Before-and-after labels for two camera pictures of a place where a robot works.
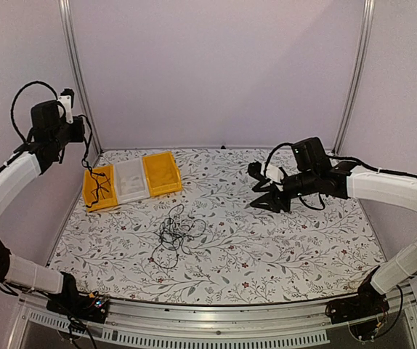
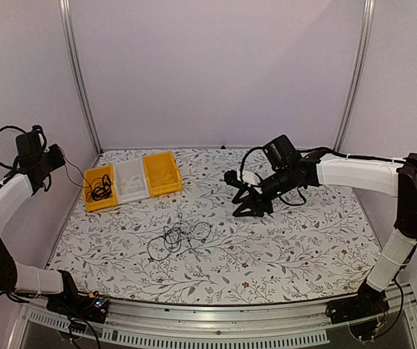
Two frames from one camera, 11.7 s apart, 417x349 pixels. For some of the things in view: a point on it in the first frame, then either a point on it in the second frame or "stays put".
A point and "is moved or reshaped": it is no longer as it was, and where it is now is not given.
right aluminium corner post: x=360 y=73 stays put
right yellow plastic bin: x=163 y=174 stays put
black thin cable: x=99 y=175 → x=100 y=189
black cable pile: x=174 y=231 is moved or reshaped
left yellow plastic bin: x=99 y=188 stays put
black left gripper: x=79 y=134 → x=59 y=160
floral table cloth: x=207 y=246 stays put
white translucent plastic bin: x=131 y=181 stays put
